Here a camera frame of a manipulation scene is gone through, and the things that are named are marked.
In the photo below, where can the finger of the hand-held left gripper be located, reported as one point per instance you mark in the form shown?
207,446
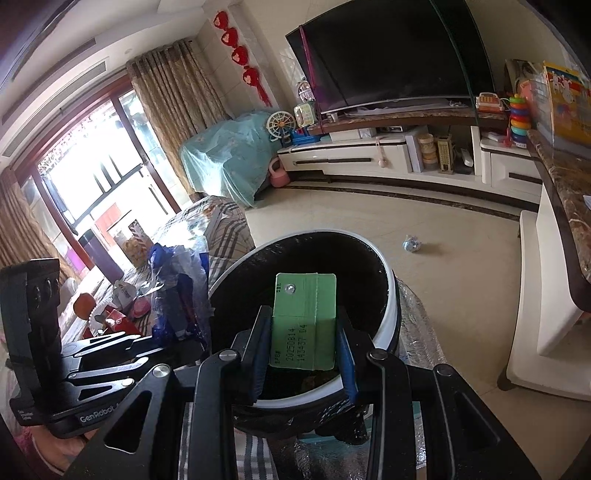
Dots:
138,345
87,385

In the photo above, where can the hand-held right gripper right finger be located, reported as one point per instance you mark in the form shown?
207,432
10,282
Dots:
347,369

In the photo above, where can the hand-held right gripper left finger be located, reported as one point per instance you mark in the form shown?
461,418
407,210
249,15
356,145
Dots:
260,364

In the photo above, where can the green drink carton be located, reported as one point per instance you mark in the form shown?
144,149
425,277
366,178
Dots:
302,318

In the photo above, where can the blue clear plastic bag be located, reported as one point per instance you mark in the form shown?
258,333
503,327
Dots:
178,286

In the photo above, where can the black white-rimmed trash bin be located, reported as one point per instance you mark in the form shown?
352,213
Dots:
364,263

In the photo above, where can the yellow snack bag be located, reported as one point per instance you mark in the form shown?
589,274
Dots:
137,249

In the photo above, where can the dark cylindrical bin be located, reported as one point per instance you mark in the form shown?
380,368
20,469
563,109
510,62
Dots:
99,256

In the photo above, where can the crumpled silver wrapper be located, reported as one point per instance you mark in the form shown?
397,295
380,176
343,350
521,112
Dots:
411,243

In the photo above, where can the glass balcony door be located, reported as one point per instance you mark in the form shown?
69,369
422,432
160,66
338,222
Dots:
111,157

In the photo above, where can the pink toy kettle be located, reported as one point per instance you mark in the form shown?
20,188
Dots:
278,174

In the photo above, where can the teal cover cloth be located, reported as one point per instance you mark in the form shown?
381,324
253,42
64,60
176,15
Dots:
221,157

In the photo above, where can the pink hanging brush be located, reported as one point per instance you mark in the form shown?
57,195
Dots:
381,159

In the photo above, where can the white television cabinet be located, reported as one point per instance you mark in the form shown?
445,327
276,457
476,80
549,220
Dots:
351,154

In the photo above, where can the marble-top side cabinet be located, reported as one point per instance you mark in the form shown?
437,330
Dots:
549,277

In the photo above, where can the stack of white jars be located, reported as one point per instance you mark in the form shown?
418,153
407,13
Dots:
427,152

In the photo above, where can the small white desk fan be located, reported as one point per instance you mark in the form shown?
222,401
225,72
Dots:
279,124

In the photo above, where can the grey remote control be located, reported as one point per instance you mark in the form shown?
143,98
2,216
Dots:
466,158

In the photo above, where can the beige patterned curtain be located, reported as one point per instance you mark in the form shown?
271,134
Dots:
175,101

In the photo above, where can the green toy phone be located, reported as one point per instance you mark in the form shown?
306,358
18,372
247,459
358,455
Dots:
304,115

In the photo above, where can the toy cash register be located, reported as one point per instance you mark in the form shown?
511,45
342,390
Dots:
489,102

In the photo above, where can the red hanging knot decoration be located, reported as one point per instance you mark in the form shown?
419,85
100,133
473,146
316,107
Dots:
240,55

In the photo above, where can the black flat television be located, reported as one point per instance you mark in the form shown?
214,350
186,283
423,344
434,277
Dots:
392,50

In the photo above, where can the colourful picture box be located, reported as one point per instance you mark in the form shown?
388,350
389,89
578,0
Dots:
565,106

